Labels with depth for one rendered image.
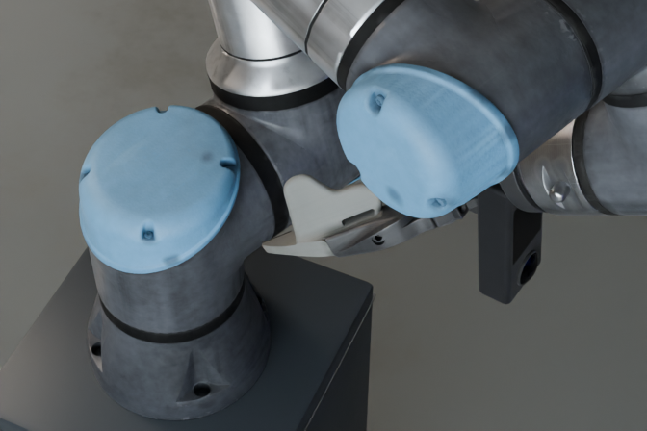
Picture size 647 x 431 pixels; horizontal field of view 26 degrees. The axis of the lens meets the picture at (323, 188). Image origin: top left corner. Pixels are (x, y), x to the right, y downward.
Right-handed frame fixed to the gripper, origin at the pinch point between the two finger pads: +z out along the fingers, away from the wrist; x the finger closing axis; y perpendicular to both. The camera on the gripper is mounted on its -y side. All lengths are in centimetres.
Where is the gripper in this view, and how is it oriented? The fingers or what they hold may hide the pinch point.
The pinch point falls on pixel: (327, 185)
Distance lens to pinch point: 98.1
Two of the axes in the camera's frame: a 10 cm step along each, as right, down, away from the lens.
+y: -4.6, -7.7, -4.3
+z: -7.0, 0.1, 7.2
